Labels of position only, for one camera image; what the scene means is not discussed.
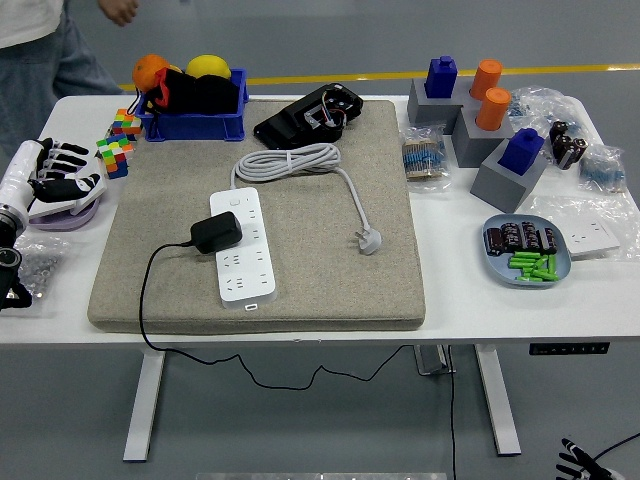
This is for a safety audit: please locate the orange cylinder peg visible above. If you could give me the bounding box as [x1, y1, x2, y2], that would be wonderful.
[469, 59, 504, 102]
[475, 87, 513, 133]

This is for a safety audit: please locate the person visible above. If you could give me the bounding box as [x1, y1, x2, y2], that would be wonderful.
[0, 0, 125, 164]

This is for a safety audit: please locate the colourful puzzle cube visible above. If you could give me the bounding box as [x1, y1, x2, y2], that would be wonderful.
[110, 108, 144, 143]
[95, 133, 137, 180]

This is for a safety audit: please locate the blue-grey plate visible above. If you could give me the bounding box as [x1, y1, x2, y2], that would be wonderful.
[481, 213, 573, 290]

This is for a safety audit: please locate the white power strip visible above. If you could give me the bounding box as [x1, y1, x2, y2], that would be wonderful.
[208, 186, 278, 310]

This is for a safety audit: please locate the grey peg block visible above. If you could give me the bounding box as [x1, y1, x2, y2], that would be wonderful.
[406, 77, 476, 135]
[469, 147, 549, 215]
[451, 105, 516, 169]

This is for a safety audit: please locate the grey-brown mat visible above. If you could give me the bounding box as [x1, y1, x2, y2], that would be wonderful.
[87, 98, 428, 335]

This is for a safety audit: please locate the blue square peg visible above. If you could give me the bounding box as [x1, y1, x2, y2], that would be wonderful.
[499, 127, 546, 177]
[424, 55, 459, 100]

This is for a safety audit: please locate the clear bag of resistors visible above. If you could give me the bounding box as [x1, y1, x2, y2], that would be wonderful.
[401, 123, 454, 195]
[577, 143, 629, 195]
[507, 85, 594, 151]

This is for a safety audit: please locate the grey power strip cable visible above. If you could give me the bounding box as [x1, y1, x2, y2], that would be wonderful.
[229, 143, 384, 257]

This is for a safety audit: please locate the plain black pouch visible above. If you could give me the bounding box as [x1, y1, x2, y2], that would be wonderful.
[192, 74, 241, 116]

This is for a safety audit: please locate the orange fruit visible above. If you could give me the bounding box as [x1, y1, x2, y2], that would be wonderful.
[132, 53, 172, 93]

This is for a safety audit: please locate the clear plastic bag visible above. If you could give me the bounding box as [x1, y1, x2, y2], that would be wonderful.
[529, 192, 640, 264]

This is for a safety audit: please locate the blue plastic bin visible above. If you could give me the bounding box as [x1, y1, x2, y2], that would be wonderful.
[133, 67, 250, 143]

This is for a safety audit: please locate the black pouch red trim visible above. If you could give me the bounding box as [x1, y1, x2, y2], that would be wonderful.
[148, 67, 199, 116]

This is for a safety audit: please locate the metal bracket under table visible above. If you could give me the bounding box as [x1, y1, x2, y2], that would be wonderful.
[412, 344, 457, 376]

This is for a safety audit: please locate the purple tray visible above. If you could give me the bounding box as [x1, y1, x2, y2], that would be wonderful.
[27, 195, 101, 232]

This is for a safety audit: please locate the person's left hand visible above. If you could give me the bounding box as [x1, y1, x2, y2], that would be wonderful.
[97, 0, 140, 27]

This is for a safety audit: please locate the clear bag of screws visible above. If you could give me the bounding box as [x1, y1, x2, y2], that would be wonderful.
[12, 233, 71, 309]

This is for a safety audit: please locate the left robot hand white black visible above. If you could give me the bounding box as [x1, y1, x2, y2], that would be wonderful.
[0, 138, 102, 217]

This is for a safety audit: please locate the white wall socket panel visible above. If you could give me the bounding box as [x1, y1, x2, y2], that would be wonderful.
[563, 219, 621, 259]

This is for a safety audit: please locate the black hanging cable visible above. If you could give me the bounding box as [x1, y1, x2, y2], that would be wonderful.
[446, 344, 459, 480]

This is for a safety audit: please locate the white table leg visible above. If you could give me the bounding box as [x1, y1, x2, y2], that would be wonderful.
[122, 348, 167, 462]
[473, 343, 523, 457]

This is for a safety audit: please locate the open black electronic device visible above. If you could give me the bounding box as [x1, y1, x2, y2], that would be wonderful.
[253, 82, 365, 150]

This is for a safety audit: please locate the thin black adapter cord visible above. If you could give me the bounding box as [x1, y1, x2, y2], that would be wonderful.
[138, 239, 417, 395]

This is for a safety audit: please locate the black table control panel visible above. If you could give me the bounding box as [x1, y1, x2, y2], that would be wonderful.
[529, 341, 611, 357]

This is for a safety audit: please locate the yellow lemon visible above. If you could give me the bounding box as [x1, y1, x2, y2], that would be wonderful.
[185, 54, 233, 81]

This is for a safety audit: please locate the black plug adapter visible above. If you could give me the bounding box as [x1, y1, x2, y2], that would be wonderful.
[189, 210, 244, 255]

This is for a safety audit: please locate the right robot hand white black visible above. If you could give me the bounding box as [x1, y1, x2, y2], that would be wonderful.
[554, 438, 627, 480]

